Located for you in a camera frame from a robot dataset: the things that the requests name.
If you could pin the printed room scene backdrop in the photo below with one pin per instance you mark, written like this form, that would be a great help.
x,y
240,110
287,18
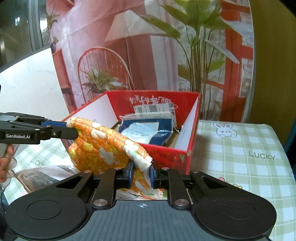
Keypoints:
x,y
143,58

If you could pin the dark window frame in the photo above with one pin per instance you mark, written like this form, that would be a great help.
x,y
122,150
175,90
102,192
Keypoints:
x,y
18,34

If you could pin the person's left hand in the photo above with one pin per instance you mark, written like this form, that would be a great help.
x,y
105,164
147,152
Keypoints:
x,y
4,165

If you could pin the dark plastic-wrapped packet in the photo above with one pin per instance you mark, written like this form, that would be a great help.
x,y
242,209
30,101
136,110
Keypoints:
x,y
39,178

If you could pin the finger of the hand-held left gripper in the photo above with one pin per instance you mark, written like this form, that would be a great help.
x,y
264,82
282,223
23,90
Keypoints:
x,y
56,124
62,133

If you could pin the green checked bunny tablecloth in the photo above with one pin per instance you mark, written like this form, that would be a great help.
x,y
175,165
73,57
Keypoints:
x,y
231,150

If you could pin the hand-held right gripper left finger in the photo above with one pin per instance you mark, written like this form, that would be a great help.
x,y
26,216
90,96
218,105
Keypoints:
x,y
130,176

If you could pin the white shipping label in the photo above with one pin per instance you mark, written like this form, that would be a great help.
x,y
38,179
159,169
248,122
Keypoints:
x,y
150,108

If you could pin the blue packet in clear plastic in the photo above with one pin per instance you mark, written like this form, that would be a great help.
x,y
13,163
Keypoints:
x,y
161,136

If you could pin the teal fabric panel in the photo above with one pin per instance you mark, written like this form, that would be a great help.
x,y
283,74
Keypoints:
x,y
291,162

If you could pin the red cardboard box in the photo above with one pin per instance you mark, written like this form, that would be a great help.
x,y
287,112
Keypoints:
x,y
166,157

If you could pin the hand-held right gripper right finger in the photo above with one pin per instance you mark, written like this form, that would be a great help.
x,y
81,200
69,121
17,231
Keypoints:
x,y
151,178

